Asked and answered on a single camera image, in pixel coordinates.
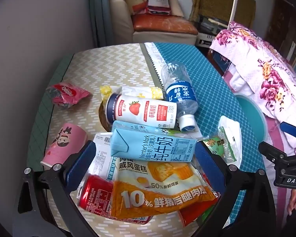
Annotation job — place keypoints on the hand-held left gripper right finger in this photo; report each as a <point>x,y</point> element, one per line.
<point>208,163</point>

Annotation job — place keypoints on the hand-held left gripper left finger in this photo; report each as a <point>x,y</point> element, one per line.
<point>80,164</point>

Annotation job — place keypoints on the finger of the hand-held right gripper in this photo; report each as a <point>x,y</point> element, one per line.
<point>271,151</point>
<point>289,128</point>

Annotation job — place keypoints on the green snack wrapper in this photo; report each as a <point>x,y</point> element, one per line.
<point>222,148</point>

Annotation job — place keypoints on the white barcode packet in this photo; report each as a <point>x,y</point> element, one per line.
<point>102,158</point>

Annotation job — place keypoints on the pink paper cup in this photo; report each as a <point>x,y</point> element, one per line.
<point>64,140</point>

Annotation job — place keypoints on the red soda can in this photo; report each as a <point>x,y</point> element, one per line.
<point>93,192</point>

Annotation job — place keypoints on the teal trash bin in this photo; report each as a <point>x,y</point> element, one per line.
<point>249,113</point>

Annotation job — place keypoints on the red snack packet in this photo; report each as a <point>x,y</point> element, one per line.
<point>192,214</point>

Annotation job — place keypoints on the orange cake packet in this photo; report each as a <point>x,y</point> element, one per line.
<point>162,192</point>

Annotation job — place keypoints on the blue milk carton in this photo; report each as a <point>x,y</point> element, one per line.
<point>150,145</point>

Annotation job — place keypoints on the red wafer wrapper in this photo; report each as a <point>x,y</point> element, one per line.
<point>69,94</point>

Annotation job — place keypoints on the clear plastic water bottle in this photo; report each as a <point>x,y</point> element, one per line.
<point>180,93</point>

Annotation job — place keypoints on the strawberry yogurt bottle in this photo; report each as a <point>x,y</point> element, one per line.
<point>148,111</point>

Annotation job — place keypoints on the yellow white wrapper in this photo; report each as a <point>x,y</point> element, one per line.
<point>153,93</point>

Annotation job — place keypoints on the person's right hand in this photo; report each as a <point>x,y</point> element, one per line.
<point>292,206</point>

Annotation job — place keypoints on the dark green cutting mat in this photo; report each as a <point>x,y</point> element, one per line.
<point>37,138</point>

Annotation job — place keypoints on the floral blanket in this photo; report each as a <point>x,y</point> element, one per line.
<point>261,61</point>

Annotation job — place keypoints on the teal patterned tablecloth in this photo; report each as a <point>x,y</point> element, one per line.
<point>212,84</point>

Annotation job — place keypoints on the dark wooden wardrobe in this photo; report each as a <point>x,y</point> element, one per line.
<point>283,29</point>

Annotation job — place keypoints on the beige chevron mat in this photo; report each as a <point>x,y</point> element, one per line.
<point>108,64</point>

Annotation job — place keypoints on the black electronic device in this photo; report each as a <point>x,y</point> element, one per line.
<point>209,23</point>

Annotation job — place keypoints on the white pole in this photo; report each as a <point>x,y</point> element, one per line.
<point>234,2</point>

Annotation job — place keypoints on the orange seat cushion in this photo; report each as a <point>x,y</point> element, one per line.
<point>162,23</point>

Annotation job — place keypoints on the brown woven cloth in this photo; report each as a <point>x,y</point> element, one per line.
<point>212,0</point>

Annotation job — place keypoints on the cream sofa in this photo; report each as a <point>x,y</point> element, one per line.
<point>118,17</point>

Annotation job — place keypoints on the grey blue curtain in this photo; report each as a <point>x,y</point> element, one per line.
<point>101,9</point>

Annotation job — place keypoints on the beige pillow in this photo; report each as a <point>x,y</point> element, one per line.
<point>176,7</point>

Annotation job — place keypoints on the yellow pillow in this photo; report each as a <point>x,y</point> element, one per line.
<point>135,0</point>

